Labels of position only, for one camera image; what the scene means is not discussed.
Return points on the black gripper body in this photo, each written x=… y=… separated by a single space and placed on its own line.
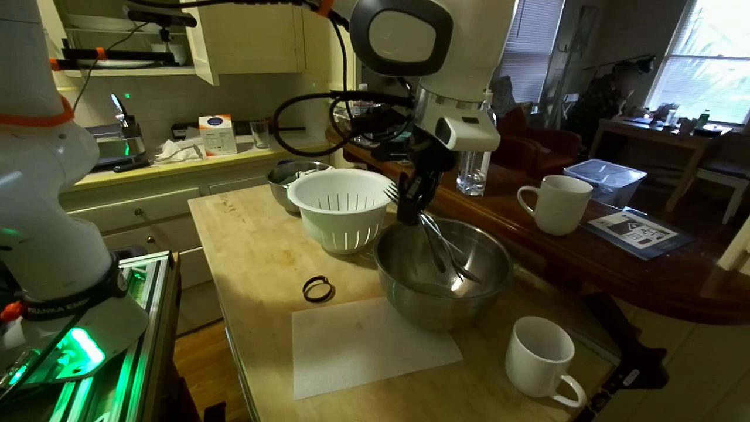
x=429 y=160

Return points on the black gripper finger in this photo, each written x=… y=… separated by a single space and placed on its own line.
x=410 y=205
x=429 y=200

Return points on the silver spoon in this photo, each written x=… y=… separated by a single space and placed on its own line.
x=459 y=284

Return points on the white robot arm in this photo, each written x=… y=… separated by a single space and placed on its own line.
x=47 y=219

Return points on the empty silver metal bowl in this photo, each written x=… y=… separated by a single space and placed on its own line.
x=437 y=308

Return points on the silver bowl holding cloth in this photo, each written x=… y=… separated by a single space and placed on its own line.
x=283 y=184

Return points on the clear pump dispenser bottle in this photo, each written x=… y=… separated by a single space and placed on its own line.
x=472 y=176

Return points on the red armchair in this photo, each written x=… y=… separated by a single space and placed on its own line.
x=540 y=144

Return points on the white flat sheet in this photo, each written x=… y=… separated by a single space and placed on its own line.
x=365 y=348

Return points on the clear plastic container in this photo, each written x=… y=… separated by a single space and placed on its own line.
x=604 y=182

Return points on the dark wooden counter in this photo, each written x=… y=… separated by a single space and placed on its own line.
x=593 y=265

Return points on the dark seated figure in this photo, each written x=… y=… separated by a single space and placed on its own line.
x=613 y=97

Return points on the white paper towel roll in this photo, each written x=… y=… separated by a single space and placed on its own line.
x=215 y=135

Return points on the printed booklet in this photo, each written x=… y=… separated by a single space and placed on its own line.
x=635 y=233

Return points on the brown wooden desk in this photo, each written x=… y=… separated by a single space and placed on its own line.
x=664 y=140

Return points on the cream cabinet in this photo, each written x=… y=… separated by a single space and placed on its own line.
x=148 y=211

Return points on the bright window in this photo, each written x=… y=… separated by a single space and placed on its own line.
x=705 y=62

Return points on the grey countertop appliance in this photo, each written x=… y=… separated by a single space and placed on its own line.
x=109 y=144

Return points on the black bar with orange marks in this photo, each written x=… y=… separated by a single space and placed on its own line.
x=118 y=57

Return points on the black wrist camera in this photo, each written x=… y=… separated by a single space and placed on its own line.
x=378 y=122

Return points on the black camera clamp stand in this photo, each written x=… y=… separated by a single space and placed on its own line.
x=632 y=360

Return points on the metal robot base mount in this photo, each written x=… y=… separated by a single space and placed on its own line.
x=118 y=367

